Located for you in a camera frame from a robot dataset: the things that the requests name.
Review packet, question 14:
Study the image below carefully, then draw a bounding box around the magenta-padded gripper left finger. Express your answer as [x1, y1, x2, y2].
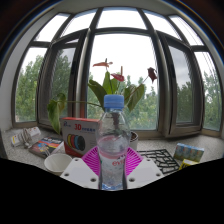
[59, 145, 101, 190]

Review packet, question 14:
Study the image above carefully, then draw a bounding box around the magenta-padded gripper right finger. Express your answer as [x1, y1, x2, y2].
[123, 146, 165, 190]

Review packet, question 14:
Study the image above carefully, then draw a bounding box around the clear plastic water bottle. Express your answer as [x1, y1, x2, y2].
[96, 94, 132, 191]

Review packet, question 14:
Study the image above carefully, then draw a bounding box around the black lattice trivet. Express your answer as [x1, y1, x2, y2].
[138, 148, 182, 176]

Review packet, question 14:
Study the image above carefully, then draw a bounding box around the white mug with black print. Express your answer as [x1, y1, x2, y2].
[43, 152, 74, 176]

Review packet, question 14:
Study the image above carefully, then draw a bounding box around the red and white filament box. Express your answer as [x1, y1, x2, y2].
[59, 116, 101, 158]

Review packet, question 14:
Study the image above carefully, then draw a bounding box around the blue and green carton pack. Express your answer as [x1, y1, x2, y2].
[173, 142, 205, 163]

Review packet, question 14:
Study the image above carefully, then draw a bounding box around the brown framed bay window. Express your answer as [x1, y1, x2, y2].
[9, 6, 224, 139]

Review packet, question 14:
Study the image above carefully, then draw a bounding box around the potted plant in white pot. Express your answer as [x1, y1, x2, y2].
[46, 58, 158, 153]

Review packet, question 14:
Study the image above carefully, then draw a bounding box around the coiled white power cable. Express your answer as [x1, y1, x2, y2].
[20, 129, 35, 148]

